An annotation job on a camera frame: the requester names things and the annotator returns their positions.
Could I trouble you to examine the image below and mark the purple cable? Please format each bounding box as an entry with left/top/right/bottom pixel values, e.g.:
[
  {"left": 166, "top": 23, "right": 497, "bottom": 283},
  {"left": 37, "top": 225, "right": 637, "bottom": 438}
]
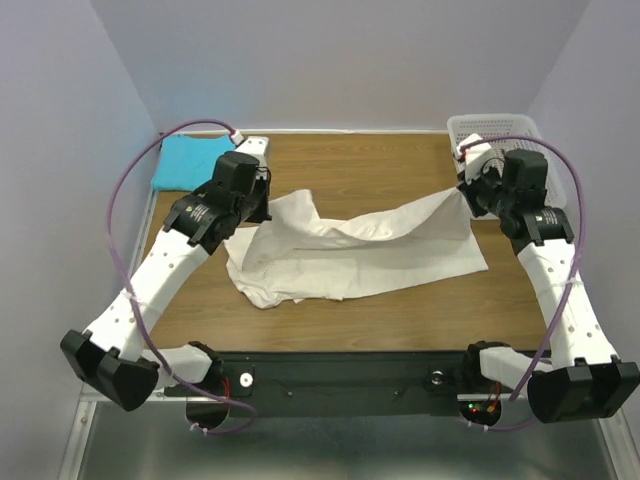
[
  {"left": 108, "top": 119, "right": 259, "bottom": 437},
  {"left": 464, "top": 135, "right": 586, "bottom": 432}
]

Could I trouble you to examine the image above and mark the aluminium frame rail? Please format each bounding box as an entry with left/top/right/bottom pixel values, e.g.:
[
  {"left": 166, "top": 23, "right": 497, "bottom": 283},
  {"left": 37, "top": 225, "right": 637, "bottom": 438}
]
[{"left": 61, "top": 132, "right": 170, "bottom": 411}]

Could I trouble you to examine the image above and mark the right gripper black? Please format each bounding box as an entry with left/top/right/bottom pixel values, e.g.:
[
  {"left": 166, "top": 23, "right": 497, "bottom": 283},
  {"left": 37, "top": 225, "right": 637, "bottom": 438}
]
[{"left": 456, "top": 159, "right": 515, "bottom": 218}]

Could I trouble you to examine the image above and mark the folded blue t shirt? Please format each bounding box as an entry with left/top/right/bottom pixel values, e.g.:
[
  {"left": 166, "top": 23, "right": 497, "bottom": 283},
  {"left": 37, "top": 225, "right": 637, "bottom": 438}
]
[{"left": 151, "top": 135, "right": 234, "bottom": 191}]

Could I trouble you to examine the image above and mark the white t shirt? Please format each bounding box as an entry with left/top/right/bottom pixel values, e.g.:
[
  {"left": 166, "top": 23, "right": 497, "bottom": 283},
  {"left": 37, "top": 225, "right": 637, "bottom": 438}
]
[{"left": 224, "top": 188, "right": 488, "bottom": 309}]

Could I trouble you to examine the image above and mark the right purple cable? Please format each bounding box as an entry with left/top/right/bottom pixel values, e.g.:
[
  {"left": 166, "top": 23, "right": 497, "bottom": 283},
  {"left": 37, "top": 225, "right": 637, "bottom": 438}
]
[{"left": 464, "top": 135, "right": 586, "bottom": 432}]

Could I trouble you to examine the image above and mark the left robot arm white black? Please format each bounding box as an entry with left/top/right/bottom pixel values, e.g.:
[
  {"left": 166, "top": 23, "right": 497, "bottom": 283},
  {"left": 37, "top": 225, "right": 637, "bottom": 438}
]
[{"left": 60, "top": 137, "right": 271, "bottom": 411}]

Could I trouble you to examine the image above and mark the white plastic basket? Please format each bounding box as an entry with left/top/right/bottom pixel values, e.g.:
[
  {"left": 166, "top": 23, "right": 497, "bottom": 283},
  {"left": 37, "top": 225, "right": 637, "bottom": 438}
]
[{"left": 446, "top": 113, "right": 569, "bottom": 211}]

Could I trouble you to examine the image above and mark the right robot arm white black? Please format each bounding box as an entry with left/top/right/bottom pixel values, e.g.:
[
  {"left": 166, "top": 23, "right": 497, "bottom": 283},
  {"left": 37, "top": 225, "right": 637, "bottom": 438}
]
[{"left": 458, "top": 143, "right": 639, "bottom": 423}]

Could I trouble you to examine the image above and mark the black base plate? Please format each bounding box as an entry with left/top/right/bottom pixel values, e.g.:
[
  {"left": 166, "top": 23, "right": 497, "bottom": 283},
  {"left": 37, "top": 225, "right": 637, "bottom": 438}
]
[{"left": 164, "top": 351, "right": 521, "bottom": 419}]

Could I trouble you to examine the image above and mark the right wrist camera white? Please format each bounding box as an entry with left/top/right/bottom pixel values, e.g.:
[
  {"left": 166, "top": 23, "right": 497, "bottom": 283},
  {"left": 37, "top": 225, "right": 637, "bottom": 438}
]
[{"left": 454, "top": 133, "right": 499, "bottom": 184}]

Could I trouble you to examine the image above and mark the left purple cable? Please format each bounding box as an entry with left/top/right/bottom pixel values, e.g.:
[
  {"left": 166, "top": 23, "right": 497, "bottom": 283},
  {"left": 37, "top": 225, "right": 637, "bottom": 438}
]
[{"left": 108, "top": 119, "right": 259, "bottom": 437}]

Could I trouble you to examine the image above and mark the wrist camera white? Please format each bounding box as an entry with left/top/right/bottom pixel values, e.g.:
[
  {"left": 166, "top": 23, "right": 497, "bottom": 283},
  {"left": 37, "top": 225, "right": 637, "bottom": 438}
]
[
  {"left": 454, "top": 133, "right": 499, "bottom": 184},
  {"left": 235, "top": 136, "right": 271, "bottom": 167}
]

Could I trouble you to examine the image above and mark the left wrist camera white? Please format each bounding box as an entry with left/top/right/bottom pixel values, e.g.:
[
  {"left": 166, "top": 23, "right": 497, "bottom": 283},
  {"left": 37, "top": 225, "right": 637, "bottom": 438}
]
[{"left": 235, "top": 136, "right": 271, "bottom": 167}]

